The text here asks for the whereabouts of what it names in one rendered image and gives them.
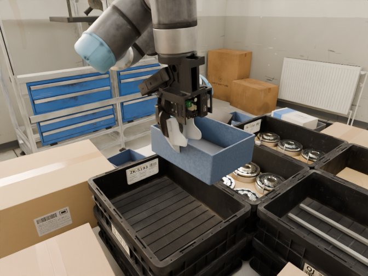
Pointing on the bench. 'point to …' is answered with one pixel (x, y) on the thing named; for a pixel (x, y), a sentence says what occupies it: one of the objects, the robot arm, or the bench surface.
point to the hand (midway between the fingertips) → (178, 145)
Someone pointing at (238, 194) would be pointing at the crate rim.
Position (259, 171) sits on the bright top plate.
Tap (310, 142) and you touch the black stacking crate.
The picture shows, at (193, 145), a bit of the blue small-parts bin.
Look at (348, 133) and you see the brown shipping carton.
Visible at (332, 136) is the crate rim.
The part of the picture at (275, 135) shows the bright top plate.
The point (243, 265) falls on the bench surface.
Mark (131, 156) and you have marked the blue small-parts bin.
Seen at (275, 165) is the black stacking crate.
